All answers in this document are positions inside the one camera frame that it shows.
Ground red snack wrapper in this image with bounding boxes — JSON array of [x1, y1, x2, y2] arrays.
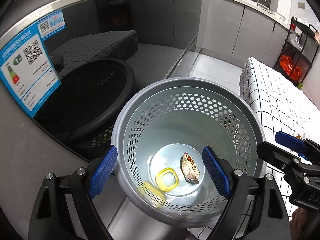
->
[[181, 152, 200, 184]]

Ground yellow plastic lid ring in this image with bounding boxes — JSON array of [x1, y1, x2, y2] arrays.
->
[[154, 167, 180, 192]]

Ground grey perforated trash basket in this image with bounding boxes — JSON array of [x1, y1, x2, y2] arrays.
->
[[111, 77, 266, 228]]

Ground grey kitchen cabinets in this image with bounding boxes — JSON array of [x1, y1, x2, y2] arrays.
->
[[197, 0, 289, 67]]

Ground person's right hand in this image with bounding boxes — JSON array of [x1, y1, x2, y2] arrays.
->
[[290, 207, 312, 239]]

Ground white checkered tablecloth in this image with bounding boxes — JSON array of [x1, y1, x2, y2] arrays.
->
[[190, 55, 319, 144]]

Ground red plastic bag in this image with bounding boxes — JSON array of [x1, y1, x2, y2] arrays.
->
[[279, 55, 302, 82]]

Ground black storage rack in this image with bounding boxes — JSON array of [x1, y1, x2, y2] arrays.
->
[[273, 16, 319, 89]]

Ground blue energy label sticker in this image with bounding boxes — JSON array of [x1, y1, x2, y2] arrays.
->
[[1, 24, 61, 118]]

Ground black built-in oven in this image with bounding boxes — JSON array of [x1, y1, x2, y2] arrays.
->
[[1, 0, 201, 239]]

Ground small blue qr sticker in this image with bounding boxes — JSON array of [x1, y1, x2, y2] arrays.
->
[[36, 10, 66, 41]]

